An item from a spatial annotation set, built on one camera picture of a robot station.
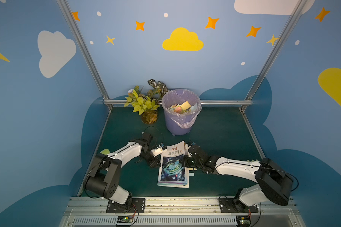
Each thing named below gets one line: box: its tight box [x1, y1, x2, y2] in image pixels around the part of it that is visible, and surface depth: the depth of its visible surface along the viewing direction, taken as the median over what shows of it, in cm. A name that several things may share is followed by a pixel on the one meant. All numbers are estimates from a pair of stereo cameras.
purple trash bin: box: [161, 88, 203, 136], surface depth 96 cm
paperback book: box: [157, 140, 190, 189], surface depth 86 cm
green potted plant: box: [124, 79, 168, 125], surface depth 100 cm
